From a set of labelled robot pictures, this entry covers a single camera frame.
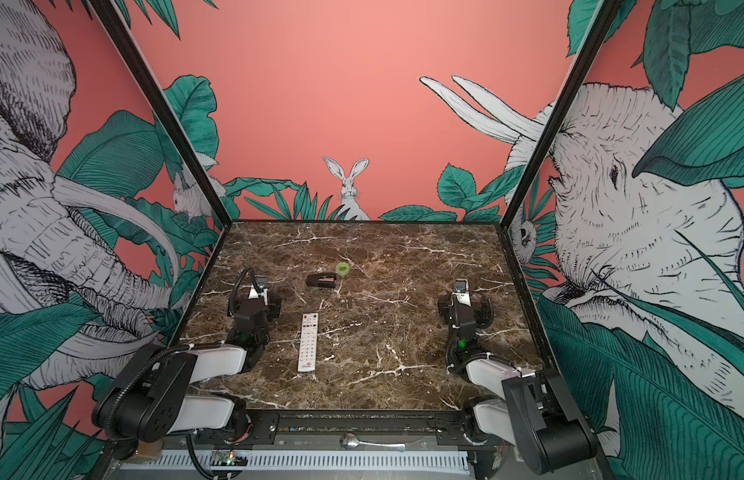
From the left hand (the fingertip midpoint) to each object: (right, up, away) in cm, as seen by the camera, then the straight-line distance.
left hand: (252, 287), depth 88 cm
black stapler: (+18, +1, +14) cm, 23 cm away
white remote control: (+17, -16, -1) cm, 24 cm away
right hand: (+64, -1, -1) cm, 64 cm away
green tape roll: (+25, +5, +18) cm, 31 cm away
